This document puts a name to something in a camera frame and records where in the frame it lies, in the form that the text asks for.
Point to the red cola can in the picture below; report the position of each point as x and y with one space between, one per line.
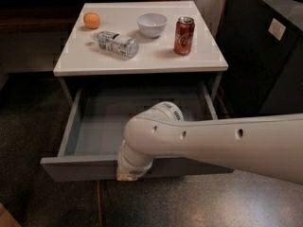
184 35

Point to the black counter cabinet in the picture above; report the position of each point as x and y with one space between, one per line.
264 75

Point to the orange fruit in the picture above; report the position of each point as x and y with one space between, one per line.
91 20

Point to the dark wooden bench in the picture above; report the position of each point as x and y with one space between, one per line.
45 15

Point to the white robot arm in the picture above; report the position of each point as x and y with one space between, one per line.
271 146

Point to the grey top drawer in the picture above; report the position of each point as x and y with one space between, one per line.
93 133

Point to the grey cabinet with white top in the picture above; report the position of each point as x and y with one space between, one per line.
82 57

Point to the clear plastic water bottle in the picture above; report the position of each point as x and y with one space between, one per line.
117 43

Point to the white wall outlet plate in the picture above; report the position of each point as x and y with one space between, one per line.
277 29

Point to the padded gripper body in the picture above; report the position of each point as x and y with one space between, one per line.
133 170

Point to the white bowl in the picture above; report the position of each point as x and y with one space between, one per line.
152 24

